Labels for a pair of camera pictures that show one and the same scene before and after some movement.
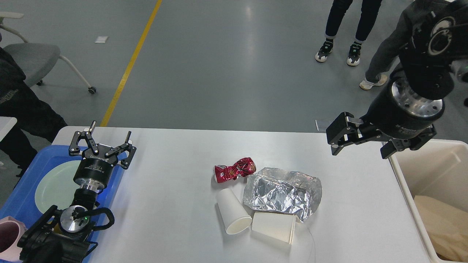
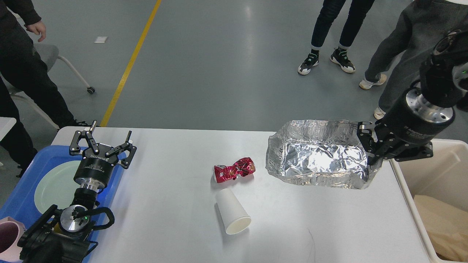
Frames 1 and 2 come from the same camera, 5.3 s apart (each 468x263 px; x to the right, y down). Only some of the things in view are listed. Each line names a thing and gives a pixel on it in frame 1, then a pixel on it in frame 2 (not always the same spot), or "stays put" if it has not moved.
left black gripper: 95,168 stays put
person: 18,100 to 21,65
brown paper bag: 449,226 stays put
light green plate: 56,186 stays put
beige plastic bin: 438,168 stays put
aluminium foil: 272,190 to 320,152
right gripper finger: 391,147 to 423,151
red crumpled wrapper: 244,167 stays put
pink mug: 11,230 stays put
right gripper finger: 339,134 to 368,137
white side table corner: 6,123 stays put
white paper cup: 234,216 stays put
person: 370,9 to 354,12
